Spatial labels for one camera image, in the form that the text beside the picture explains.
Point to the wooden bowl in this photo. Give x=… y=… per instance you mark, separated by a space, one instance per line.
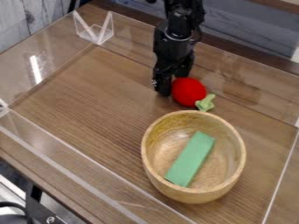
x=165 y=139

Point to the green rectangular block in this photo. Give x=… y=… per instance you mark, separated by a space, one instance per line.
x=190 y=160

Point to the red plush tomato toy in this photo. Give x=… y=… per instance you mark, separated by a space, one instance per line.
x=190 y=93

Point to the clear acrylic corner bracket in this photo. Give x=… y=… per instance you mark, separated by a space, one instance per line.
x=98 y=34

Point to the clear acrylic enclosure wall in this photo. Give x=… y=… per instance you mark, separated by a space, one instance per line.
x=78 y=103

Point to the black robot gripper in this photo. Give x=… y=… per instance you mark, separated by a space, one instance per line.
x=175 y=37

